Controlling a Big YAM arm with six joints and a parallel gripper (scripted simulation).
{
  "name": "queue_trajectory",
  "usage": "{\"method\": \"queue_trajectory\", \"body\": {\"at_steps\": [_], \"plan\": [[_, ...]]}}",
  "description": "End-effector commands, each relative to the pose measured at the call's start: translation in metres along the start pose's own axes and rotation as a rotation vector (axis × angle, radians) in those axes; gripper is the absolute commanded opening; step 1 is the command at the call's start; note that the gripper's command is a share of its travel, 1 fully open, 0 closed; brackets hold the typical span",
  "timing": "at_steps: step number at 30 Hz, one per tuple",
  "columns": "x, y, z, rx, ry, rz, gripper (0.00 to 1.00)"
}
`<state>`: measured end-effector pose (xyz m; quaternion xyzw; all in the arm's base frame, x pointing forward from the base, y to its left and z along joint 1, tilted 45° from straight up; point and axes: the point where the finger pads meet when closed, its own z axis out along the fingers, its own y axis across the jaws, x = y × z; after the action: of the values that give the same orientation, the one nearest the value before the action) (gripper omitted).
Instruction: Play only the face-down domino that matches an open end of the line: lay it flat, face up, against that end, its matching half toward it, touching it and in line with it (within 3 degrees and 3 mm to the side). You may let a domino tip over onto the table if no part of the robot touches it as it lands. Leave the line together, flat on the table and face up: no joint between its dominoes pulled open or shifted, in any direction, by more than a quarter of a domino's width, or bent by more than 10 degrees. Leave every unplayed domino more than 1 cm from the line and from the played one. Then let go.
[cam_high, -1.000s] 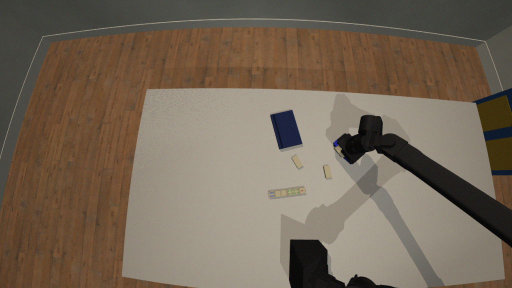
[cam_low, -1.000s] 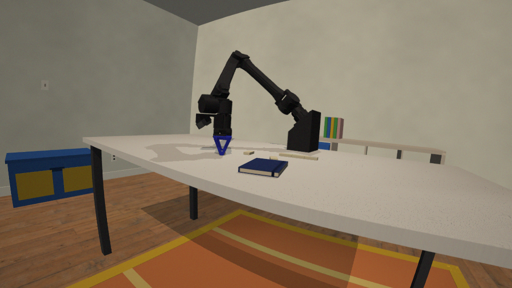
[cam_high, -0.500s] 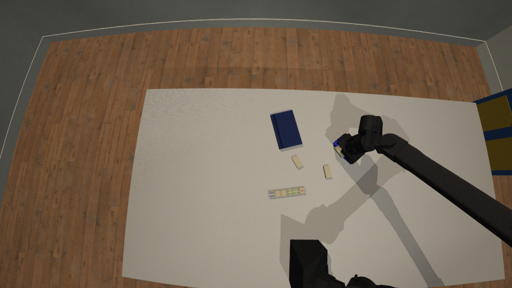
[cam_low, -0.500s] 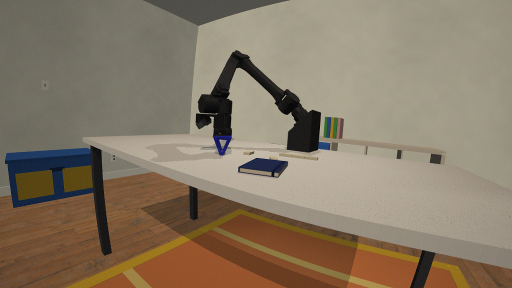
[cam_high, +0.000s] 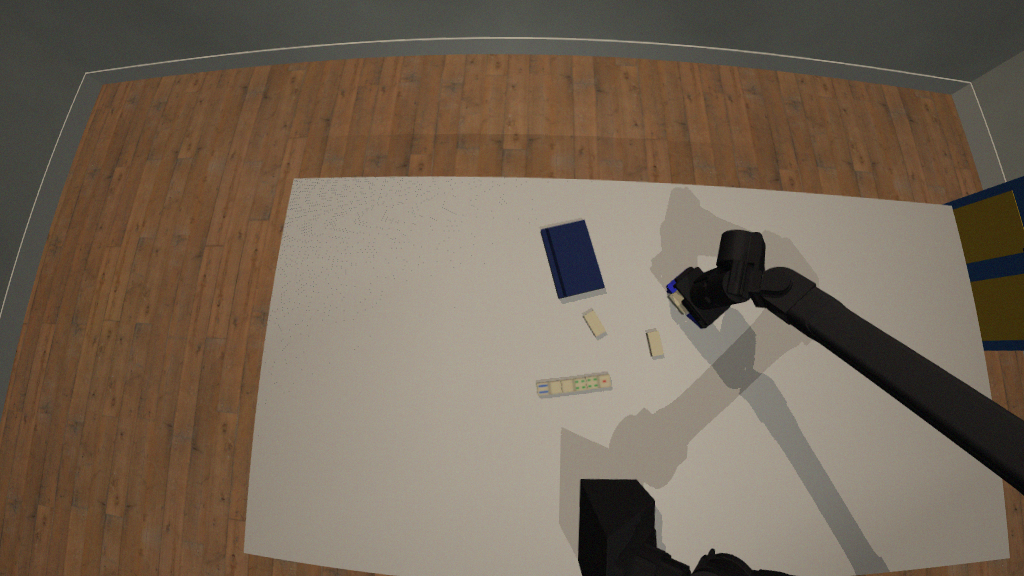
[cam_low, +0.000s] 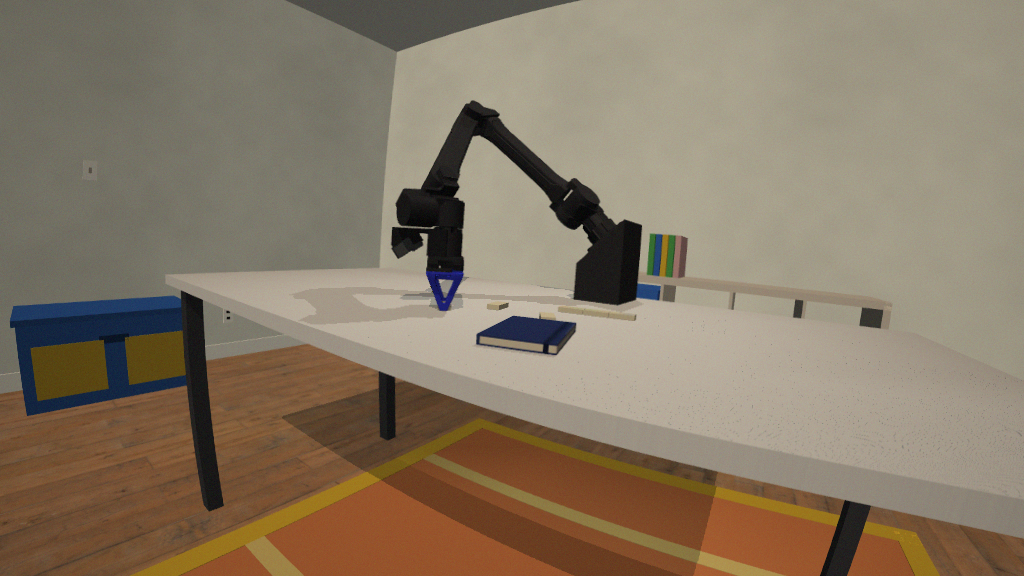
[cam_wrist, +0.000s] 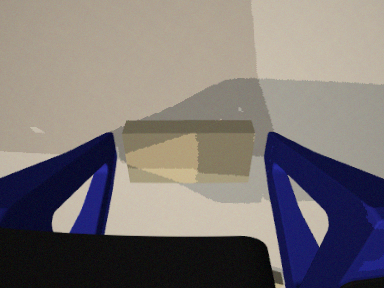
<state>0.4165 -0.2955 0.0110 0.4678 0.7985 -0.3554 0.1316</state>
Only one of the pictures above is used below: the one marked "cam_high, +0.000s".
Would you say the dark blue notebook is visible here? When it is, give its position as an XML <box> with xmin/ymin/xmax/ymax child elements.
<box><xmin>541</xmin><ymin>220</ymin><xmax>605</xmax><ymax>299</ymax></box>

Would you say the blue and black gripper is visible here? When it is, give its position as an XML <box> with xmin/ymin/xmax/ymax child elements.
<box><xmin>666</xmin><ymin>268</ymin><xmax>730</xmax><ymax>329</ymax></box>

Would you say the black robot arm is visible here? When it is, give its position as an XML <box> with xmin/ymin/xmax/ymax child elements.
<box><xmin>613</xmin><ymin>230</ymin><xmax>1024</xmax><ymax>576</ymax></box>

